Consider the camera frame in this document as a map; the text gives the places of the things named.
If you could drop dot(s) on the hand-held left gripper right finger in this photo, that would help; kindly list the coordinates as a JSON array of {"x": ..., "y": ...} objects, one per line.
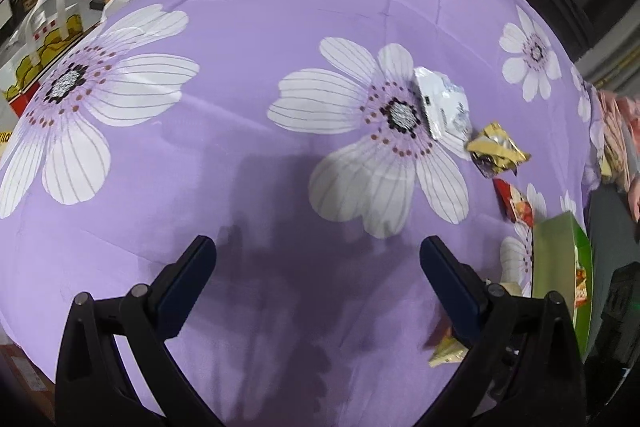
[{"x": 450, "y": 292}]

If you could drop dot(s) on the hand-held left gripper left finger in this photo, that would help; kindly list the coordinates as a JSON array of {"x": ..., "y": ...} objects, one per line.
[{"x": 187, "y": 287}]

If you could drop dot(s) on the yellow and white snack packet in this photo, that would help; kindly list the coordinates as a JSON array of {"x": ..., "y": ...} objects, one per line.
[{"x": 447, "y": 352}]

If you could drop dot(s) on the green cardboard box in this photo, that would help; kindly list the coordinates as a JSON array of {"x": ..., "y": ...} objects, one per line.
[{"x": 555, "y": 257}]

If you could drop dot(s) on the red snack packet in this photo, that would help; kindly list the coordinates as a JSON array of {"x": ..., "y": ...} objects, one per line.
[{"x": 515, "y": 204}]

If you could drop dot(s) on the gold crinkled snack packet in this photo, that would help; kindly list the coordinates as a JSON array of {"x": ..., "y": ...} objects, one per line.
[{"x": 497, "y": 149}]

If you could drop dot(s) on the purple floral bedsheet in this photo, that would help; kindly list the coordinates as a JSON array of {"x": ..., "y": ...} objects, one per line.
[{"x": 250, "y": 132}]

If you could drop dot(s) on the silver snack packet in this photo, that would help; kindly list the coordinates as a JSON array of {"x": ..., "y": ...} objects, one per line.
[{"x": 445, "y": 102}]

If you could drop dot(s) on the brown cardboard box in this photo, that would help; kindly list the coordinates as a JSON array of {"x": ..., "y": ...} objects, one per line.
[{"x": 25, "y": 387}]

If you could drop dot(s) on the pink floral cloth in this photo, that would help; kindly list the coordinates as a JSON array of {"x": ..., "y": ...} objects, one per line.
[{"x": 617, "y": 132}]

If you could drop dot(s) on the white bag with yellow print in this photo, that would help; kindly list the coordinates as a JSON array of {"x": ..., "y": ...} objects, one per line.
[{"x": 40, "y": 52}]

